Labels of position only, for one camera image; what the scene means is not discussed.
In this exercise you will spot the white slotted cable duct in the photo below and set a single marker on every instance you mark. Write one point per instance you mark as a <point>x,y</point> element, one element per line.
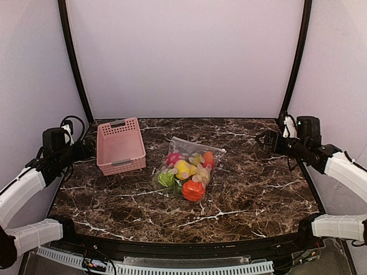
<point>133,265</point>

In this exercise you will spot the pale yellow toy food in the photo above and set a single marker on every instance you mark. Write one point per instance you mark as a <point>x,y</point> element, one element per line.
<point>202,175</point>

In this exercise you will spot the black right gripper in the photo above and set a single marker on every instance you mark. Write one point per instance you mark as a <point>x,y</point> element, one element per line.
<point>274,140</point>

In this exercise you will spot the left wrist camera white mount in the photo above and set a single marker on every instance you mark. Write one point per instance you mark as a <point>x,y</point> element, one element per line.
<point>67,125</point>

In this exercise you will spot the black frame post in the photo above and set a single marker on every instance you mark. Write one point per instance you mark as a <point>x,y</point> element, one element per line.
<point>66,28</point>
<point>304,26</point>

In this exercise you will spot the light green toy lettuce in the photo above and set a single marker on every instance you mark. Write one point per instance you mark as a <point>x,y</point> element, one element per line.
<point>166,179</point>

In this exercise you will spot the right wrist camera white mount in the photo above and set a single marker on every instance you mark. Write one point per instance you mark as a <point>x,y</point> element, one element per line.
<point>287,125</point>

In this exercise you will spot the right black frame post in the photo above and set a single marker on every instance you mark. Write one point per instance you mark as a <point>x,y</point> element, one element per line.
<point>304,26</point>

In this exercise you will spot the pink plastic basket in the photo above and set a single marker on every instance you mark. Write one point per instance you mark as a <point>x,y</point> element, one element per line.
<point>120,147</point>

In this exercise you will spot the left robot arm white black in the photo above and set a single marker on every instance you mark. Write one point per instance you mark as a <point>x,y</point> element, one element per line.
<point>58,152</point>

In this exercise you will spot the black front rail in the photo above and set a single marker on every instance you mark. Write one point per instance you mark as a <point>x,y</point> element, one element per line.
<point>268,248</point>

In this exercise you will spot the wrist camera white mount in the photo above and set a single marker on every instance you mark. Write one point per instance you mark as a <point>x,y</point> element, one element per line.
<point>67,125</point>
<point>287,125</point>

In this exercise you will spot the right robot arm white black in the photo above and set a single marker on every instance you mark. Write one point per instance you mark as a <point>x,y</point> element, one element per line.
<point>300,138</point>

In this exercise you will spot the red toy food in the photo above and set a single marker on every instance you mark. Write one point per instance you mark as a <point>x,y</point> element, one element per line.
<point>173,158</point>

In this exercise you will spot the left black frame post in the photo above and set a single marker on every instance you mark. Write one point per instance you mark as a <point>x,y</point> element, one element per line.
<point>66,28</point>

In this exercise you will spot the clear zip top bag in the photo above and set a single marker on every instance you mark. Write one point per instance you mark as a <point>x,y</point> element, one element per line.
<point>186,149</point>

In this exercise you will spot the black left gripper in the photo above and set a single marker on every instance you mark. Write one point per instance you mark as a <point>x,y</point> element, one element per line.
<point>86,146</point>

